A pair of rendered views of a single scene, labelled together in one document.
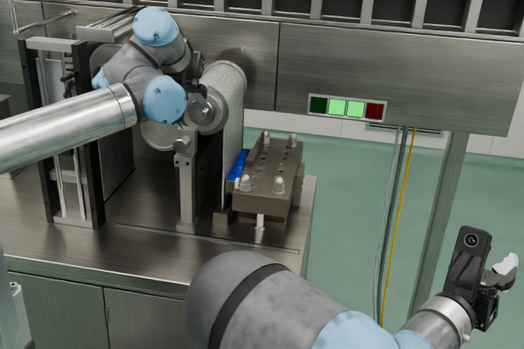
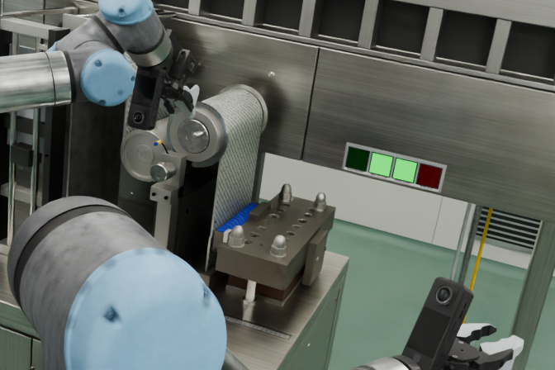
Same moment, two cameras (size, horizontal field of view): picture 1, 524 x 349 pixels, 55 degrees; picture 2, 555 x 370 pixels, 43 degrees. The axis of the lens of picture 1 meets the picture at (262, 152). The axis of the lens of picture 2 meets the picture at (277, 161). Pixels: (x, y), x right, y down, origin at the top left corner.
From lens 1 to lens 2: 0.27 m
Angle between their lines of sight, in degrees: 11
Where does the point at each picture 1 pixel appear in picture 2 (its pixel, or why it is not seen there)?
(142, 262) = not seen: hidden behind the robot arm
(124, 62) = (79, 36)
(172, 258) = not seen: hidden behind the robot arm
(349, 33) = (405, 70)
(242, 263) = (78, 199)
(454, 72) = (538, 137)
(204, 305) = (22, 232)
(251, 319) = (57, 242)
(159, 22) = not seen: outside the picture
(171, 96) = (114, 72)
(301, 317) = (106, 244)
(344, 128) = (438, 231)
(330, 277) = not seen: outside the picture
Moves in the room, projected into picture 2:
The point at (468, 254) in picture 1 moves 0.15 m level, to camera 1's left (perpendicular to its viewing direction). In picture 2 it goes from (437, 312) to (314, 285)
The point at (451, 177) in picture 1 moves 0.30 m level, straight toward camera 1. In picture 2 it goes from (536, 289) to (503, 333)
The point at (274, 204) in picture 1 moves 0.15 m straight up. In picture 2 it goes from (268, 269) to (277, 205)
